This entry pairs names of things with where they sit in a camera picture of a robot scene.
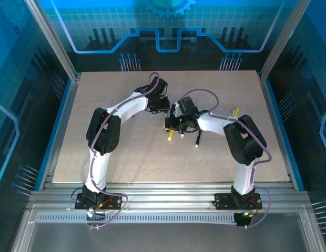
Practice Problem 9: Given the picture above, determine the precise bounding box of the grey metal plate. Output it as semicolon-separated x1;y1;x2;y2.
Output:
12;204;326;252

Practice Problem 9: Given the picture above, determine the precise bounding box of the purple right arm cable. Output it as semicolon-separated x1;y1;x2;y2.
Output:
178;88;273;229

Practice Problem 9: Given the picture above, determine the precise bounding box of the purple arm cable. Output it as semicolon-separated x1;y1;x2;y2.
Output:
178;88;273;229
86;72;160;231

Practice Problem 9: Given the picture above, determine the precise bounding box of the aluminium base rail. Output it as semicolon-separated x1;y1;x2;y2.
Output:
27;181;311;211

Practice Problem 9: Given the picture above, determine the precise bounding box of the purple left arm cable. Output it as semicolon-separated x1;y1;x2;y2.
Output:
86;72;160;231

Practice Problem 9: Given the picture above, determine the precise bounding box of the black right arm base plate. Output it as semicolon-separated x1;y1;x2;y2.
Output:
213;193;263;211

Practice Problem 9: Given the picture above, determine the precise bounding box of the slotted grey cable duct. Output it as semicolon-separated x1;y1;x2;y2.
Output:
36;213;239;224

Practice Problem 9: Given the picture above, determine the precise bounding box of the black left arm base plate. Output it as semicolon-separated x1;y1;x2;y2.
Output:
74;192;128;211

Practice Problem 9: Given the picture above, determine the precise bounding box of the aluminium side rail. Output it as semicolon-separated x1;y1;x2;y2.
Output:
38;73;82;191
257;72;298;191

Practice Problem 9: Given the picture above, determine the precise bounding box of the aluminium frame post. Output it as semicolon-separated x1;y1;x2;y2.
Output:
257;0;313;82
23;0;81;81

